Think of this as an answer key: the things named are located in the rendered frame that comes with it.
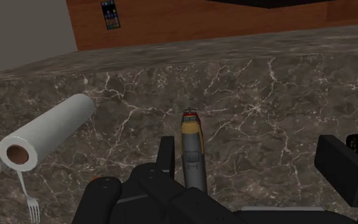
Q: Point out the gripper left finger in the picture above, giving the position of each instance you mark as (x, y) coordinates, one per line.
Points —
(154, 192)

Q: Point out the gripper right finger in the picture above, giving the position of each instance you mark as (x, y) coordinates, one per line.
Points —
(343, 167)

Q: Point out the white plastic fork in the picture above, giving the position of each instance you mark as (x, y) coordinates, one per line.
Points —
(33, 206)

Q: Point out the brown wooden table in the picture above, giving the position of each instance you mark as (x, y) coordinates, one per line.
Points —
(203, 24)

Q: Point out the white paper towel roll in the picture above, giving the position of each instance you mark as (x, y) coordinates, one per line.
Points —
(51, 127)

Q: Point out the black smartphone with colourful icons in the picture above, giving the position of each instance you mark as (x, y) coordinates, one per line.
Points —
(110, 15)

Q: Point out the grey yellow red toy train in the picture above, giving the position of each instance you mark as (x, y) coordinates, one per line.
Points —
(193, 152)

